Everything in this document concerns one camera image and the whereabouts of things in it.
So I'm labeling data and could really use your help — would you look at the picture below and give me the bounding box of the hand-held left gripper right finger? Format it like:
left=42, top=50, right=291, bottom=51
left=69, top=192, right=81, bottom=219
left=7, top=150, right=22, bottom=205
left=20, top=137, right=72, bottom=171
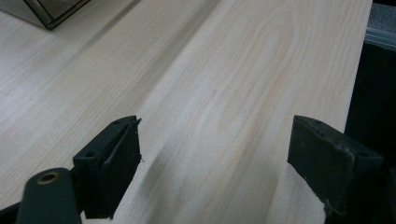
left=287, top=114, right=385, bottom=218

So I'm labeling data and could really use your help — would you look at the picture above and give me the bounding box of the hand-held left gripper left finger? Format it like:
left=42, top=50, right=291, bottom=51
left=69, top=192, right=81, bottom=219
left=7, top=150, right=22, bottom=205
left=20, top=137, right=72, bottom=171
left=72, top=115, right=143, bottom=220

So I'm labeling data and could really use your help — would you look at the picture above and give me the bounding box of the grey ledge with white trim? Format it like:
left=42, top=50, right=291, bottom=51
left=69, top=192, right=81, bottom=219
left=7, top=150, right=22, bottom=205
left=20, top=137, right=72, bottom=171
left=363, top=2, right=396, bottom=52

